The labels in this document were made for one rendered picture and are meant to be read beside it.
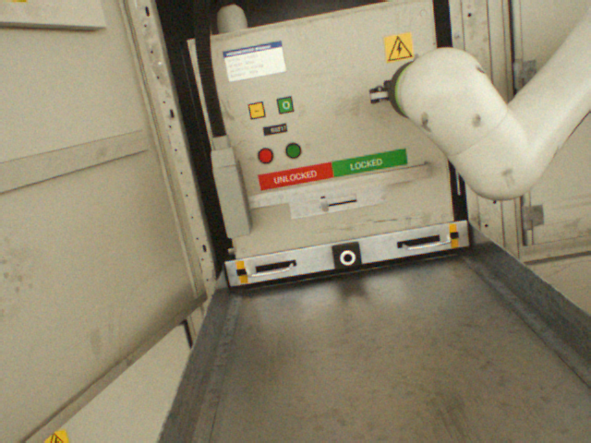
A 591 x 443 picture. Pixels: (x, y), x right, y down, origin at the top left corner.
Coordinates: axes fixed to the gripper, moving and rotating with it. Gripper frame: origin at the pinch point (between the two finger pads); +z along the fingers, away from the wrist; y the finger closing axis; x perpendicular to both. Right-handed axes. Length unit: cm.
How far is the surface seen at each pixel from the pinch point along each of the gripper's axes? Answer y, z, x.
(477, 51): 18.8, 3.6, 3.9
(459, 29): 15.7, 4.0, 8.8
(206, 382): -41, -34, -38
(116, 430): -76, 2, -68
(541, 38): 30.6, 1.5, 4.0
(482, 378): -1, -44, -38
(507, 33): 24.9, 3.6, 6.2
